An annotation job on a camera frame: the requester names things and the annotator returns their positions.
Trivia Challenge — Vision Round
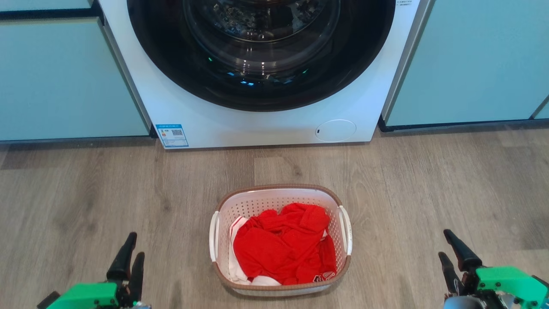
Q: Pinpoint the narrow pale green cabinet panel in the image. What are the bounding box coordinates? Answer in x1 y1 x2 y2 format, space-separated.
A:
0 0 94 12

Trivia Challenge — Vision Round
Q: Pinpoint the white garment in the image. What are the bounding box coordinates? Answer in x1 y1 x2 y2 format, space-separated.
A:
228 216 282 287

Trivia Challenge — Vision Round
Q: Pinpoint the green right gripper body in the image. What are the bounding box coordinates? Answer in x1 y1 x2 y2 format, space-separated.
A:
462 266 549 309

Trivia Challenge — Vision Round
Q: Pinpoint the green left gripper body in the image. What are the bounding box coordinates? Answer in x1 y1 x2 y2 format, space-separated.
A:
36 281 132 309

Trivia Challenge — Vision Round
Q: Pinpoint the white front-load washing machine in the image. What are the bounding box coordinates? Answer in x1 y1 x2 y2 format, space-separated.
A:
98 0 430 150

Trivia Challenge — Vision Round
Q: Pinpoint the white perforated laundry basket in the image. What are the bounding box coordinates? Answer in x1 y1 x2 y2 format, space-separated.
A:
209 185 353 297

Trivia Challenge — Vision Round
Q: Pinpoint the pale green cabinet door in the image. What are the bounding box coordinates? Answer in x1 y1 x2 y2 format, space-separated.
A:
532 97 549 121
381 0 549 130
0 17 151 142

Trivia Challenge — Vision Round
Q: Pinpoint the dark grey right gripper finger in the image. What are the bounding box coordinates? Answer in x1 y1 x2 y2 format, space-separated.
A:
443 229 483 272
438 251 462 295

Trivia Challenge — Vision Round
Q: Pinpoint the red mesh garment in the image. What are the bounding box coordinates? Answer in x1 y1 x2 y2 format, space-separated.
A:
233 203 338 286

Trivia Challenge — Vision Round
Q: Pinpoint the blue energy label sticker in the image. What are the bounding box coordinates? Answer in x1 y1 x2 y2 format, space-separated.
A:
154 124 190 149

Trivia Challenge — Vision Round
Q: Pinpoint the round white filter cover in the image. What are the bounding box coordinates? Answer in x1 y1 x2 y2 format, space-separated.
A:
315 119 357 143

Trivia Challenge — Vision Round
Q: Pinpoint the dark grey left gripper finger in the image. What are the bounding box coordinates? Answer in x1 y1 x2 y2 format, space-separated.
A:
129 252 145 301
106 232 138 282

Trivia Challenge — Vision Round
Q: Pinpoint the black round washer door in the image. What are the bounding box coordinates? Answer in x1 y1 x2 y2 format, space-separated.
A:
127 0 396 112

